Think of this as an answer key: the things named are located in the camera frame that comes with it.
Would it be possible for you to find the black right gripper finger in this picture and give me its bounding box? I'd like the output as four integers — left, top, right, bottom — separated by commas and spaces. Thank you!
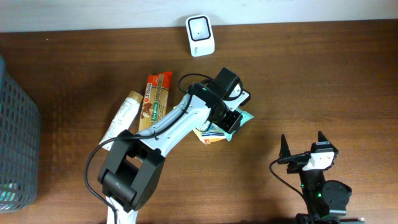
279, 134, 291, 159
318, 131, 328, 142

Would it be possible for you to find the teal wet wipes pack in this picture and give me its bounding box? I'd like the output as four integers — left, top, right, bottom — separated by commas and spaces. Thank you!
224, 108, 254, 141

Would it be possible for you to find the cream chips bag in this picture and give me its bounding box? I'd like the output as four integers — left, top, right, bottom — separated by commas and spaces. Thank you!
177, 107, 227, 144

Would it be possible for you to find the orange spaghetti packet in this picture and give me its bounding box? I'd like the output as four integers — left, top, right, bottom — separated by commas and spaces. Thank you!
139, 72, 172, 131

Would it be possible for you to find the white tube with gold cap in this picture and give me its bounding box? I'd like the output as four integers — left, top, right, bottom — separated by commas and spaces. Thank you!
99, 91, 143, 144

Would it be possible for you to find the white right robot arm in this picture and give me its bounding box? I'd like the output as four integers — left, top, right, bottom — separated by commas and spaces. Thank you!
269, 131, 364, 224

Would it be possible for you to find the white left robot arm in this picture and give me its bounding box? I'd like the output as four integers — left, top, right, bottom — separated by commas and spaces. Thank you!
98, 68, 250, 223

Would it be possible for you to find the white barcode scanner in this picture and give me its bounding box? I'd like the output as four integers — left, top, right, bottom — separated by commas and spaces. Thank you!
185, 14, 215, 57

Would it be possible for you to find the grey plastic basket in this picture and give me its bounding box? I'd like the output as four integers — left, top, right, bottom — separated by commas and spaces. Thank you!
1, 58, 41, 213

